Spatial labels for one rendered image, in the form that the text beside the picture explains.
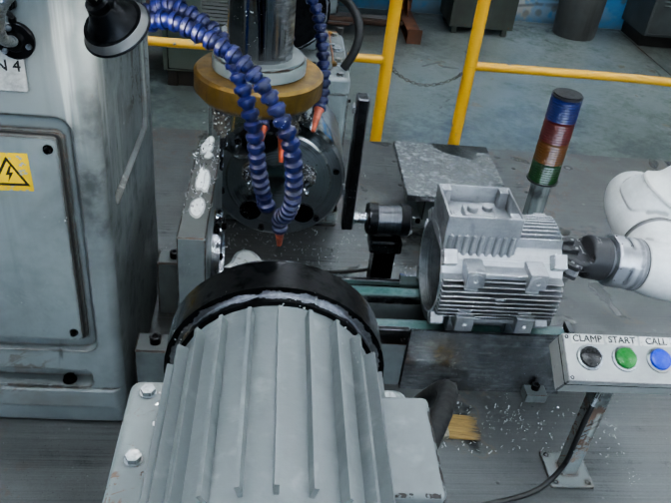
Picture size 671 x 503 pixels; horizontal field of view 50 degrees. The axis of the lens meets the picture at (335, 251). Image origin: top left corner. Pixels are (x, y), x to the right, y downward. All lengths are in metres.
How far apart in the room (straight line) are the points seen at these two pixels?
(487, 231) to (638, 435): 0.46
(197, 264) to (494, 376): 0.58
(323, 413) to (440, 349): 0.77
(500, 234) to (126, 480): 0.69
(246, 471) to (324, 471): 0.05
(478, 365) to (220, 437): 0.86
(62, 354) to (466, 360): 0.65
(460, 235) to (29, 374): 0.69
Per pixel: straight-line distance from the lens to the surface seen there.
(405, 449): 0.52
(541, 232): 1.21
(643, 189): 1.41
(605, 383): 1.05
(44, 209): 0.97
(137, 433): 0.73
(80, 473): 1.17
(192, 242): 1.00
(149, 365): 1.18
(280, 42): 0.98
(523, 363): 1.30
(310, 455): 0.45
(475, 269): 1.13
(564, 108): 1.45
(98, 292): 1.04
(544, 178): 1.51
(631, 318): 1.63
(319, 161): 1.33
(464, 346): 1.25
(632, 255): 1.28
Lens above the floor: 1.71
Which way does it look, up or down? 35 degrees down
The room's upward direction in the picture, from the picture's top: 7 degrees clockwise
